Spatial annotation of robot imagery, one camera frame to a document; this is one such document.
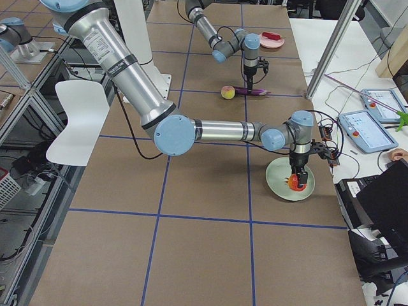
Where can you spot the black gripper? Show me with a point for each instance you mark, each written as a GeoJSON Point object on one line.
{"type": "Point", "coordinates": [299, 159]}
{"type": "Point", "coordinates": [250, 72]}

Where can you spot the red orange pomegranate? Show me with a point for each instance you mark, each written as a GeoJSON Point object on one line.
{"type": "Point", "coordinates": [293, 183]}

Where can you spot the purple eggplant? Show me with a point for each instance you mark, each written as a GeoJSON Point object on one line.
{"type": "Point", "coordinates": [254, 92]}

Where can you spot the yellow pink peach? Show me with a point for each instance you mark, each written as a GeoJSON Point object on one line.
{"type": "Point", "coordinates": [228, 92]}

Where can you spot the red chili pepper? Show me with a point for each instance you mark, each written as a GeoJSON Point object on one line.
{"type": "Point", "coordinates": [272, 36]}

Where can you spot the person hand at laptop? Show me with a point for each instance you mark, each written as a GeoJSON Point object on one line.
{"type": "Point", "coordinates": [398, 154]}

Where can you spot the mint green plate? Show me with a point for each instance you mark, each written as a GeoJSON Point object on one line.
{"type": "Point", "coordinates": [277, 175]}

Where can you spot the pink plate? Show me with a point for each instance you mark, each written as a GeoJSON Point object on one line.
{"type": "Point", "coordinates": [269, 43]}

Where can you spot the near blue teach pendant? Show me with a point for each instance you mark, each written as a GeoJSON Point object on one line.
{"type": "Point", "coordinates": [366, 132]}

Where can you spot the blue teach pendant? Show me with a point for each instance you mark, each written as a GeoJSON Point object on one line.
{"type": "Point", "coordinates": [366, 132]}
{"type": "Point", "coordinates": [381, 102]}

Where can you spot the black laptop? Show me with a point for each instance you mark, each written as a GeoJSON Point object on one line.
{"type": "Point", "coordinates": [379, 201]}

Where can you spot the far blue teach pendant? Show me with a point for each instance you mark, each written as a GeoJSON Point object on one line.
{"type": "Point", "coordinates": [381, 102]}

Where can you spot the white plastic chair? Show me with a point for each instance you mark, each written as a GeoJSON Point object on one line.
{"type": "Point", "coordinates": [86, 108]}

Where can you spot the aluminium frame post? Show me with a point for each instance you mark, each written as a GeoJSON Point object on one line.
{"type": "Point", "coordinates": [343, 12]}

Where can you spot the white wire basket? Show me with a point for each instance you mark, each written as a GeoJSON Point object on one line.
{"type": "Point", "coordinates": [9, 188]}

